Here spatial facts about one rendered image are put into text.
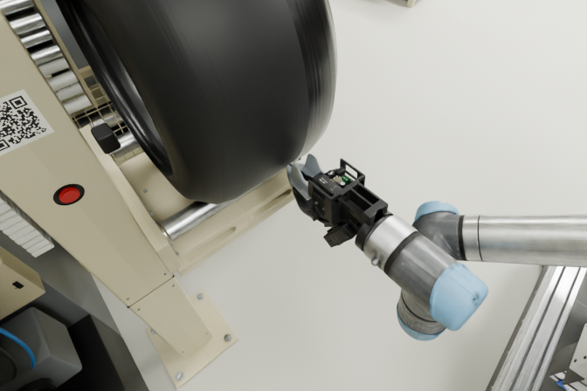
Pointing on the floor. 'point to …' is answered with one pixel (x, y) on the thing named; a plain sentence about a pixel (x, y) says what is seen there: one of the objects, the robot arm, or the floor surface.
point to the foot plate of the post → (173, 362)
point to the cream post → (88, 208)
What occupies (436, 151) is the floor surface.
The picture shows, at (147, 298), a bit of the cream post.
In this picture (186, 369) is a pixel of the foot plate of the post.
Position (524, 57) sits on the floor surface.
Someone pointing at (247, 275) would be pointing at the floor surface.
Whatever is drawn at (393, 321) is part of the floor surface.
